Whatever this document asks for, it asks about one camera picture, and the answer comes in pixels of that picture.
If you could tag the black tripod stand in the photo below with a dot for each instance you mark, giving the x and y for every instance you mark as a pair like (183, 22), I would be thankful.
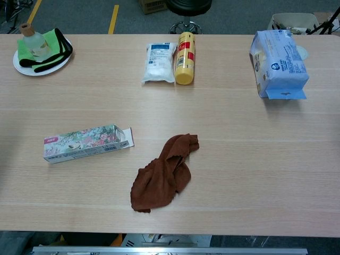
(326, 22)

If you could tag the cardboard box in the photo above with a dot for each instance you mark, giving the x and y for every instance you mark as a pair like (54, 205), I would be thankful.
(150, 5)

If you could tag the brown cloth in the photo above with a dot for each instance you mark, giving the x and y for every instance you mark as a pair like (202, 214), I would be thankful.
(164, 175)

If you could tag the white plastic pouch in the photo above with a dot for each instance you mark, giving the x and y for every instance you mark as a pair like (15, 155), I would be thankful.
(159, 62)

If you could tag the blue tissue pack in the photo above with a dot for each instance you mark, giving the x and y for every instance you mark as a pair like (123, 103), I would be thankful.
(279, 63)

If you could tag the yellow bottle red label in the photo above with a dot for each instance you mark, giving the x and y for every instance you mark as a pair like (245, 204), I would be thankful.
(185, 58)

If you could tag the green towel black trim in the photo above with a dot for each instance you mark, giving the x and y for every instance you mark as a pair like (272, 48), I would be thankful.
(54, 45)

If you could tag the black round stool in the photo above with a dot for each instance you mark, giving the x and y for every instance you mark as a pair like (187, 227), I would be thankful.
(188, 10)

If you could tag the white round plate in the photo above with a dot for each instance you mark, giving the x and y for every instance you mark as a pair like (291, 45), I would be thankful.
(42, 67)

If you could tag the aluminium rail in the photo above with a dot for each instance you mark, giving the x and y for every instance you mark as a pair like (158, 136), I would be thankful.
(170, 250)

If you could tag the white bin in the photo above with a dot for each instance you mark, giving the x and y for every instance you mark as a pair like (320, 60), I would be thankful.
(292, 21)

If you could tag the shiny floral snack packet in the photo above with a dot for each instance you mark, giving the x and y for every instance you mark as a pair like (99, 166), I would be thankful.
(79, 146)

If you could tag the white round coaster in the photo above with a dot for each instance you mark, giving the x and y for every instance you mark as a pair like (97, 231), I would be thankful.
(302, 52)

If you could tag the frosted glass bottle wooden cap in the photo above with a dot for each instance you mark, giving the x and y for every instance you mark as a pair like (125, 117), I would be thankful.
(34, 42)

